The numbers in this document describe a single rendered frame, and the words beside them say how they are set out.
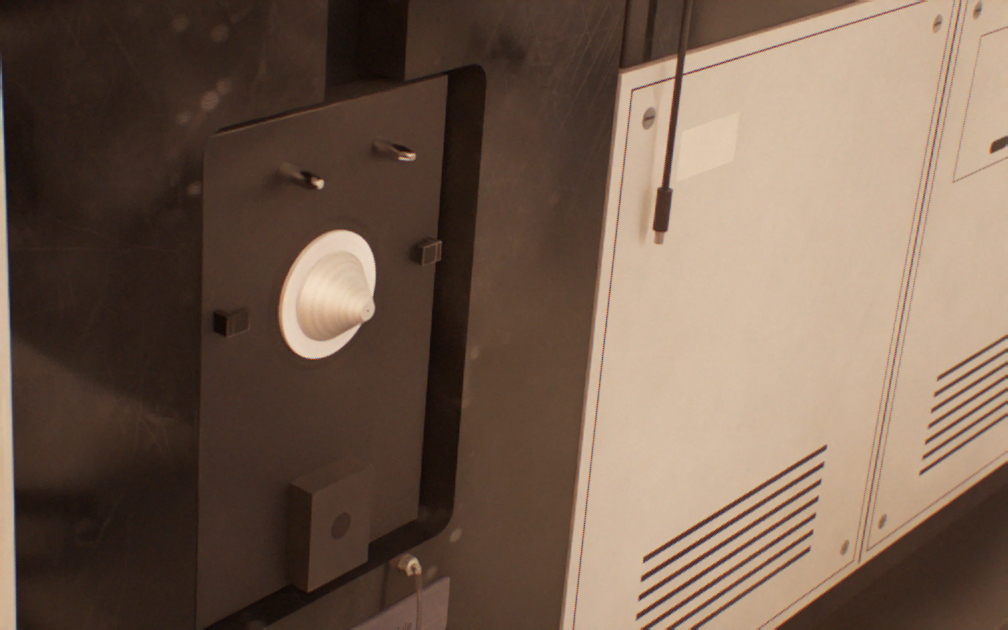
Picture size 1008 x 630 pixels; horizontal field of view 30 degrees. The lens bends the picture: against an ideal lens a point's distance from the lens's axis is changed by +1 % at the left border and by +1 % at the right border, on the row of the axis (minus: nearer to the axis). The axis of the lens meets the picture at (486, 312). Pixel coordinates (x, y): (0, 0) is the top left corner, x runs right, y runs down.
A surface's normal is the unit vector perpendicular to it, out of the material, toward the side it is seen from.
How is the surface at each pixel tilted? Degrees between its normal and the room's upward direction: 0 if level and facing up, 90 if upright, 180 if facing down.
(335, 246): 90
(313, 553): 90
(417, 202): 90
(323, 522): 90
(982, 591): 0
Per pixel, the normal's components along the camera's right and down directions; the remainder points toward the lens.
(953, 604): 0.07, -0.91
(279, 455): 0.77, 0.30
